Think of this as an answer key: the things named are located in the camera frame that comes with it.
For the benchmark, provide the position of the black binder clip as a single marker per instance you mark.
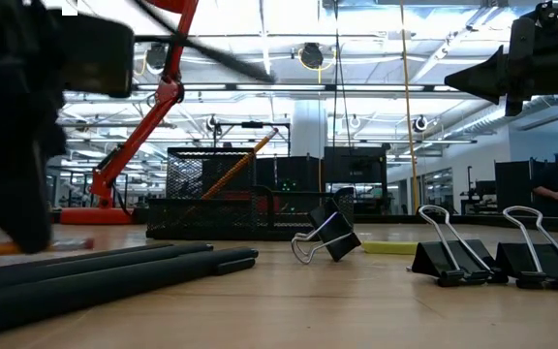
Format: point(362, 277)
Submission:
point(453, 259)
point(545, 264)
point(337, 235)

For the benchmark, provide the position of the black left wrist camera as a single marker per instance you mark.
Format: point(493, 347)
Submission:
point(97, 53)

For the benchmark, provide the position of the black table frame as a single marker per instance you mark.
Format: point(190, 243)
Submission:
point(395, 220)

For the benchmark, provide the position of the black mesh desk organizer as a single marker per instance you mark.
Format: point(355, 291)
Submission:
point(201, 218)

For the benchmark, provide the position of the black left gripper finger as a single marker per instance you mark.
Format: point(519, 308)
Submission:
point(17, 203)

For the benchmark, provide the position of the black partition panels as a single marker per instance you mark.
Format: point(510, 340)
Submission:
point(514, 186)

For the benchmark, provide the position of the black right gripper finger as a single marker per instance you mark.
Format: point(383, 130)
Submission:
point(477, 77)

